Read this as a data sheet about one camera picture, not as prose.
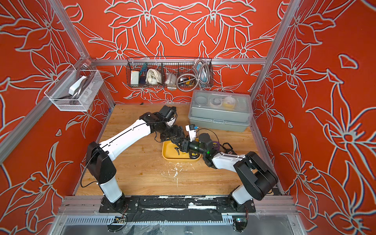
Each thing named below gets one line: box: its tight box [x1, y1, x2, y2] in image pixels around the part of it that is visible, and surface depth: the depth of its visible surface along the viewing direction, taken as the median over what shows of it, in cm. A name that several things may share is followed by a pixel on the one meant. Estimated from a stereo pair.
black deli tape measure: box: [188, 151, 200, 160], surface depth 89 cm
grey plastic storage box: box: [188, 89, 254, 133], surface depth 97 cm
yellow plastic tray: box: [161, 140, 202, 161], surface depth 91 cm
